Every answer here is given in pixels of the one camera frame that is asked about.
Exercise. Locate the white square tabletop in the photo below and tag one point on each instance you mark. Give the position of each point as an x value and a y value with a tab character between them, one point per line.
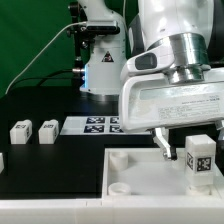
143	172

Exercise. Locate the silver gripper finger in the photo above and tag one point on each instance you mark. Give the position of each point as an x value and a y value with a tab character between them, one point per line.
220	141

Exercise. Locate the white front fence wall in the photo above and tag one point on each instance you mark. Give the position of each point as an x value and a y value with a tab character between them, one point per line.
124	211

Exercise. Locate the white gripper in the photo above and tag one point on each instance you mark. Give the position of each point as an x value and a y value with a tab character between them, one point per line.
149	101

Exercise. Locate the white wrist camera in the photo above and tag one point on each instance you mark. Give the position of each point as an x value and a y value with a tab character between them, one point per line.
145	63

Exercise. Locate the white sheet with tags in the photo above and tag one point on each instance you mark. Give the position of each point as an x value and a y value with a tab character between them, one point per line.
92	125

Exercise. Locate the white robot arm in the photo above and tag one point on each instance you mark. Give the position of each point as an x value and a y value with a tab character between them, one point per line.
179	30

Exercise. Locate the white left fence piece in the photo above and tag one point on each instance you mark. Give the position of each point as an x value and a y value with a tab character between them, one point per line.
1	163

